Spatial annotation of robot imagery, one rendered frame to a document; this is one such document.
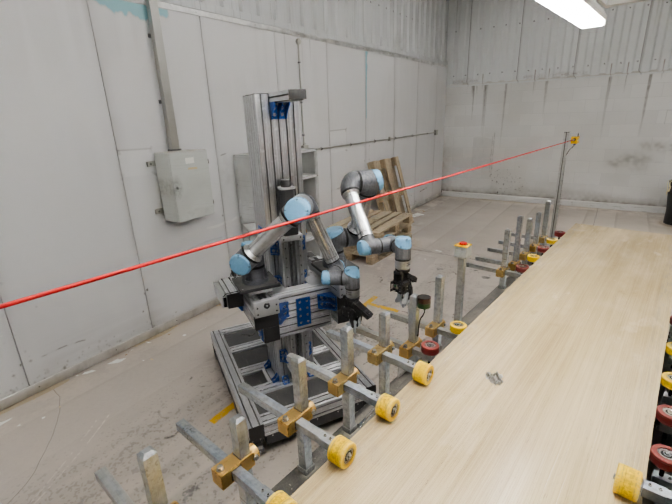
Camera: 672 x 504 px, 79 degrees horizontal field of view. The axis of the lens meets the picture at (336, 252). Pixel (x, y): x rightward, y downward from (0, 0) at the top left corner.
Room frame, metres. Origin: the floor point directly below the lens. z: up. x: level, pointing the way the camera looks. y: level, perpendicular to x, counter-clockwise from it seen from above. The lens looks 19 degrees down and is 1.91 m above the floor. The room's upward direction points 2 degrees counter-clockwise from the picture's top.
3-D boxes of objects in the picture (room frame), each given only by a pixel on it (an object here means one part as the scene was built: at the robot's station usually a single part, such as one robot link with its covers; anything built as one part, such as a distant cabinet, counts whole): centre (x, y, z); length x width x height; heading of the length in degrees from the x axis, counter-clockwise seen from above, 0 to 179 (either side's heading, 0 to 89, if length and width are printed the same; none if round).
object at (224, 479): (0.93, 0.31, 0.95); 0.14 x 0.06 x 0.05; 139
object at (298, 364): (1.14, 0.13, 0.93); 0.04 x 0.04 x 0.48; 49
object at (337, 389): (1.31, -0.01, 0.95); 0.14 x 0.06 x 0.05; 139
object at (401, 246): (1.82, -0.32, 1.30); 0.09 x 0.08 x 0.11; 20
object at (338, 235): (2.33, 0.00, 1.21); 0.13 x 0.12 x 0.14; 110
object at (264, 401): (1.13, 0.19, 0.95); 0.50 x 0.04 x 0.04; 49
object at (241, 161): (4.60, 0.61, 0.78); 0.90 x 0.45 x 1.55; 145
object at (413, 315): (1.70, -0.36, 0.87); 0.04 x 0.04 x 0.48; 49
